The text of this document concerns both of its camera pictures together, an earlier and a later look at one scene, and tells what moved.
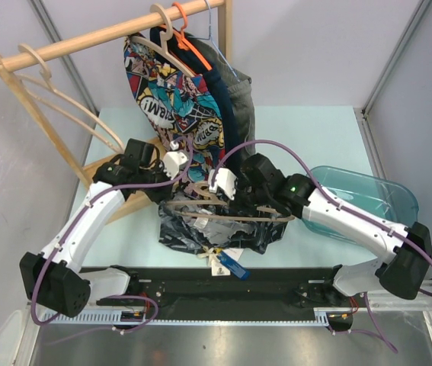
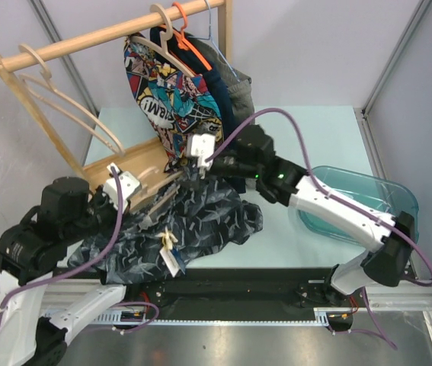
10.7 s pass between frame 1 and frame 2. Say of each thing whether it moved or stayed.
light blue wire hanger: stayed
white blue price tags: moved
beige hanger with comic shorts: stayed
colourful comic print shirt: stayed
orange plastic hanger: stayed
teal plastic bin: stayed
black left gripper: moved
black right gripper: moved
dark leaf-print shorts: moved
